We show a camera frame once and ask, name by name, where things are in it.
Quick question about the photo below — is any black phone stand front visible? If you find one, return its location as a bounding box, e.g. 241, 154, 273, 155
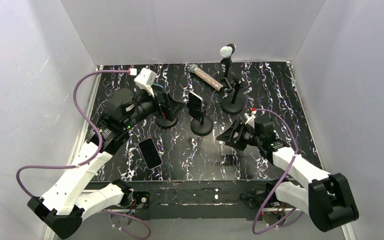
155, 114, 179, 130

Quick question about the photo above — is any black phone stand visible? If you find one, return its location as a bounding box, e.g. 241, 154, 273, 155
221, 76, 244, 115
190, 101, 214, 137
155, 114, 179, 130

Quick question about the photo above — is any black smartphone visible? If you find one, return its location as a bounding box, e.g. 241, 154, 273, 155
187, 91, 203, 122
138, 138, 163, 170

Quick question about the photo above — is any blue smartphone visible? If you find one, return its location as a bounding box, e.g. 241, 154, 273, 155
151, 83, 164, 93

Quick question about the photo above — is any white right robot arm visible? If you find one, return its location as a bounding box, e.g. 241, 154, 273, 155
216, 119, 360, 232

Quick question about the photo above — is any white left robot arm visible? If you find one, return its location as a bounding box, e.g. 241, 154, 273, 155
27, 85, 185, 240

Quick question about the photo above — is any black microphone stand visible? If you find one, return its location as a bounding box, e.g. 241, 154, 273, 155
220, 43, 236, 94

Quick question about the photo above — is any glitter handheld microphone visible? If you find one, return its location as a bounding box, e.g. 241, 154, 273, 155
189, 64, 224, 92

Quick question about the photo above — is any white microphone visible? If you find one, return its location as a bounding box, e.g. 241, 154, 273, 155
219, 45, 234, 59

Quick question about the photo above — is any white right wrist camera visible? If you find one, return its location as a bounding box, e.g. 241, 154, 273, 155
244, 108, 257, 129

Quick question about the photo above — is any aluminium rail frame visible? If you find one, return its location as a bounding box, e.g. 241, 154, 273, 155
41, 64, 359, 240

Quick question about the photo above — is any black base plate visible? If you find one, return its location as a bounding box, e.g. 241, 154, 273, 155
100, 179, 312, 222

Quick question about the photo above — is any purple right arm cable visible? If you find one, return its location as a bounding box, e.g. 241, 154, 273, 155
250, 108, 305, 236

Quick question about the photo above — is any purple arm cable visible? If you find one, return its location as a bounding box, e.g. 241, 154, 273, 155
250, 108, 305, 236
15, 68, 152, 240

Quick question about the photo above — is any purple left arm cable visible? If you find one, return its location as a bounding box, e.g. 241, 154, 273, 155
15, 68, 152, 240

